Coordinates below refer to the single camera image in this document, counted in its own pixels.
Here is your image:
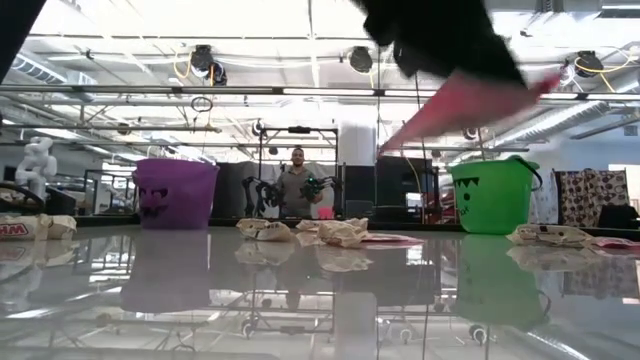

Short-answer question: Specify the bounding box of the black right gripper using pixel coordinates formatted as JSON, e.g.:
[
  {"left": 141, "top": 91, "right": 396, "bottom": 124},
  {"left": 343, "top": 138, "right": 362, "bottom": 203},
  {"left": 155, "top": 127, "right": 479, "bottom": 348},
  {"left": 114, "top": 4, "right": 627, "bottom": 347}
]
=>
[{"left": 349, "top": 0, "right": 526, "bottom": 85}]

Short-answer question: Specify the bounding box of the red candy packet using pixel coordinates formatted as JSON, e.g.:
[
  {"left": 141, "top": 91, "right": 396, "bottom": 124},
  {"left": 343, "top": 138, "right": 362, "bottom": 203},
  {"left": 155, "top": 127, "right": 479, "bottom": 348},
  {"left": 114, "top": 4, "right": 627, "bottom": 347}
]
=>
[
  {"left": 378, "top": 69, "right": 562, "bottom": 153},
  {"left": 589, "top": 236, "right": 640, "bottom": 251},
  {"left": 360, "top": 232, "right": 426, "bottom": 250}
]

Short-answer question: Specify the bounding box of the green halloween bucket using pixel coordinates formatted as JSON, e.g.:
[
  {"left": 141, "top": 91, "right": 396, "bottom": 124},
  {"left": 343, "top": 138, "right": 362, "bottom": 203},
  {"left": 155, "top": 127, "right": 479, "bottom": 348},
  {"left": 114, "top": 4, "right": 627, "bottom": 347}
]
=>
[{"left": 448, "top": 154, "right": 544, "bottom": 236}]

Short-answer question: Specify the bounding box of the small purple halloween bucket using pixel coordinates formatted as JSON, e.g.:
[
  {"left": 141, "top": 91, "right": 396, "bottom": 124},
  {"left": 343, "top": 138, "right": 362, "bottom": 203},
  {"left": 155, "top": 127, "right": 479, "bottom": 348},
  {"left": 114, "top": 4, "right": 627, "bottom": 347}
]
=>
[{"left": 132, "top": 157, "right": 221, "bottom": 231}]

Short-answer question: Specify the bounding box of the white hanging cloth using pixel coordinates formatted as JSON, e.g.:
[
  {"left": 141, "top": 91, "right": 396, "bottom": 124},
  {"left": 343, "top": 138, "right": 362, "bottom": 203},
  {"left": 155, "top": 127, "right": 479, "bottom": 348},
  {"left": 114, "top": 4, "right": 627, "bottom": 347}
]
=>
[{"left": 529, "top": 172, "right": 560, "bottom": 225}]

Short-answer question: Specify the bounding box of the black cabinet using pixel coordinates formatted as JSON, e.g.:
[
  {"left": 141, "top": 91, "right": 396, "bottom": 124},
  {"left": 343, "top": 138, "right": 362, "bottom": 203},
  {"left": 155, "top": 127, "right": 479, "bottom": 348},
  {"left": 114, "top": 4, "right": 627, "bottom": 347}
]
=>
[{"left": 375, "top": 155, "right": 441, "bottom": 224}]

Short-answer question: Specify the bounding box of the white pillar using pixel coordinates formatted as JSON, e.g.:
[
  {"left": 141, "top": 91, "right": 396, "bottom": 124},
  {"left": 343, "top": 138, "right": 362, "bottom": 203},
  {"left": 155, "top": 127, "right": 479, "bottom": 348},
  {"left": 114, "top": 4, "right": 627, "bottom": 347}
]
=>
[{"left": 338, "top": 122, "right": 377, "bottom": 169}]

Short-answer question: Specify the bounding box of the ceiling light strip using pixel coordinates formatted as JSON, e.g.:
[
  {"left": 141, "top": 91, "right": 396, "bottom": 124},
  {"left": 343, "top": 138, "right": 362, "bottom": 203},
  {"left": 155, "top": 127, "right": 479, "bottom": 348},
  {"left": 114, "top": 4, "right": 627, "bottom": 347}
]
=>
[{"left": 282, "top": 87, "right": 376, "bottom": 97}]

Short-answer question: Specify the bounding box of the patterned hanging cloth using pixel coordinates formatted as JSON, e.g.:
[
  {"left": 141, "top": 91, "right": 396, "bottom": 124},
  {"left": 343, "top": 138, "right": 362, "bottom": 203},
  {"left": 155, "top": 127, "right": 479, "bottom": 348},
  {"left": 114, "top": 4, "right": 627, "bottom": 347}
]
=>
[{"left": 556, "top": 168, "right": 631, "bottom": 227}]

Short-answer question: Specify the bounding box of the black chair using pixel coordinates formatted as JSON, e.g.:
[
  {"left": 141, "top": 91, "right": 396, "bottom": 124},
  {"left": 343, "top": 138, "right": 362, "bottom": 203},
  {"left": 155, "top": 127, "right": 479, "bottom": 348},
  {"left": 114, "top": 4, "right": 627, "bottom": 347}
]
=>
[
  {"left": 0, "top": 180, "right": 76, "bottom": 217},
  {"left": 597, "top": 203, "right": 640, "bottom": 230}
]

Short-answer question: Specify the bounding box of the person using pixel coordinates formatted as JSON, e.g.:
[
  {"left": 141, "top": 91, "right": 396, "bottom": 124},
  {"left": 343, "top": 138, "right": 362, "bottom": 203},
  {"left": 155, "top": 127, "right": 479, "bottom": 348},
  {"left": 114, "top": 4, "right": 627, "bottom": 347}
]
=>
[{"left": 274, "top": 146, "right": 326, "bottom": 220}]

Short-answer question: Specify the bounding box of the black ceiling cable reel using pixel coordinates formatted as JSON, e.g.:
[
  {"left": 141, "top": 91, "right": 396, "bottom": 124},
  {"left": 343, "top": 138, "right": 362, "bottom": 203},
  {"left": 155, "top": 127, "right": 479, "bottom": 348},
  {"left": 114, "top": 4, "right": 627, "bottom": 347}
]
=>
[
  {"left": 347, "top": 45, "right": 375, "bottom": 75},
  {"left": 574, "top": 49, "right": 605, "bottom": 79},
  {"left": 188, "top": 43, "right": 229, "bottom": 87}
]

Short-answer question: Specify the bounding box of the black frame stand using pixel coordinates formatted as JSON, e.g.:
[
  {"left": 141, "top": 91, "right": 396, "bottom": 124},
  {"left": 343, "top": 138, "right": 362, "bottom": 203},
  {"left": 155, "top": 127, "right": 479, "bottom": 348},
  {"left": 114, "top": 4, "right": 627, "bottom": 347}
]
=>
[{"left": 256, "top": 125, "right": 341, "bottom": 220}]

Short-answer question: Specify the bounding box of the black aluminium table frame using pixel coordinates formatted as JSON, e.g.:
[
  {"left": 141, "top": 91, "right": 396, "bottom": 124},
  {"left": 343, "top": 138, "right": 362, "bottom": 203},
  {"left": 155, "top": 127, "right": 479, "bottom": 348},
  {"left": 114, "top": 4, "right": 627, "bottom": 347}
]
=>
[{"left": 74, "top": 214, "right": 640, "bottom": 236}]

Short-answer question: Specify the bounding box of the black shelf frame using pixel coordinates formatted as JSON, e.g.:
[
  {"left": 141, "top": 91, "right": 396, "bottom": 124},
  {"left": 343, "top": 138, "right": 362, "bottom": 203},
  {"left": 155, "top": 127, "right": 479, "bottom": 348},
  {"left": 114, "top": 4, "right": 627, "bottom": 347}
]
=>
[{"left": 82, "top": 168, "right": 139, "bottom": 216}]

